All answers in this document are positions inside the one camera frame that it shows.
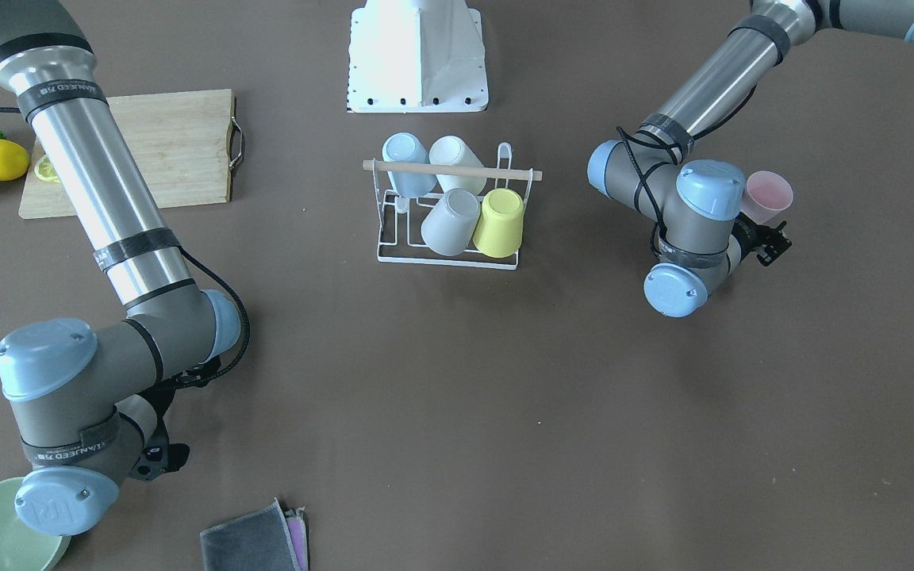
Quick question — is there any purple folded cloth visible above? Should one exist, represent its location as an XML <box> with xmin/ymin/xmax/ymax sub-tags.
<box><xmin>284</xmin><ymin>507</ymin><xmax>309</xmax><ymax>571</ymax></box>

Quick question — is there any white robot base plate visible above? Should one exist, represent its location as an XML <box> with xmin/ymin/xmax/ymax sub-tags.
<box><xmin>346</xmin><ymin>1</ymin><xmax>490</xmax><ymax>113</ymax></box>

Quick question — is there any lemon slice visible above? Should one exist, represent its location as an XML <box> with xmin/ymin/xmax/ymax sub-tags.
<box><xmin>33</xmin><ymin>155</ymin><xmax>60</xmax><ymax>183</ymax></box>

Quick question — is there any grey plastic cup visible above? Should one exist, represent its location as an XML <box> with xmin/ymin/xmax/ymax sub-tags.
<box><xmin>421</xmin><ymin>188</ymin><xmax>480</xmax><ymax>256</ymax></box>

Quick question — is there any cream white plastic cup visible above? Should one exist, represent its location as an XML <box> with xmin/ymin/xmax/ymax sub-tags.
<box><xmin>428</xmin><ymin>135</ymin><xmax>487</xmax><ymax>196</ymax></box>

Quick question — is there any yellow plastic cup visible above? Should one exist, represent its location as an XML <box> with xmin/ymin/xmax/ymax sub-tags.
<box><xmin>472</xmin><ymin>188</ymin><xmax>524</xmax><ymax>258</ymax></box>

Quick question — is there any grey folded cloth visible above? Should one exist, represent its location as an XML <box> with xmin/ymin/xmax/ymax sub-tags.
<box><xmin>200</xmin><ymin>501</ymin><xmax>293</xmax><ymax>570</ymax></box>

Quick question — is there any light blue plastic cup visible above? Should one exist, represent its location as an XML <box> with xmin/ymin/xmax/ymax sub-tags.
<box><xmin>382</xmin><ymin>132</ymin><xmax>436</xmax><ymax>199</ymax></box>

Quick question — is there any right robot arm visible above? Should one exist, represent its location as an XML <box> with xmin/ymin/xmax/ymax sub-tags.
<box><xmin>0</xmin><ymin>1</ymin><xmax>250</xmax><ymax>536</ymax></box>

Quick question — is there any white wire cup rack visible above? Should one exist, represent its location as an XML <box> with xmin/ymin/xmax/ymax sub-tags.
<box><xmin>363</xmin><ymin>132</ymin><xmax>543</xmax><ymax>270</ymax></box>

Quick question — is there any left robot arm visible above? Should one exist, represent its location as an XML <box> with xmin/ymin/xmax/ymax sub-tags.
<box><xmin>587</xmin><ymin>1</ymin><xmax>914</xmax><ymax>318</ymax></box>

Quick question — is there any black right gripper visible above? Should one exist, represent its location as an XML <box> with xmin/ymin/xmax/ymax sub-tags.
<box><xmin>128</xmin><ymin>381</ymin><xmax>191</xmax><ymax>481</ymax></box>

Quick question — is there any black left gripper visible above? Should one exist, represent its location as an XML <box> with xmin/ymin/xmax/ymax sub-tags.
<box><xmin>732</xmin><ymin>216</ymin><xmax>792</xmax><ymax>266</ymax></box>

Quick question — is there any pink plastic cup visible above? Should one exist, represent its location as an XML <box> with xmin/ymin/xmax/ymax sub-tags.
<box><xmin>740</xmin><ymin>171</ymin><xmax>794</xmax><ymax>224</ymax></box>

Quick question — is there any bamboo cutting board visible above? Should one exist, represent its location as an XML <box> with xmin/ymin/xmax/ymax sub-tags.
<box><xmin>18</xmin><ymin>88</ymin><xmax>247</xmax><ymax>220</ymax></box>

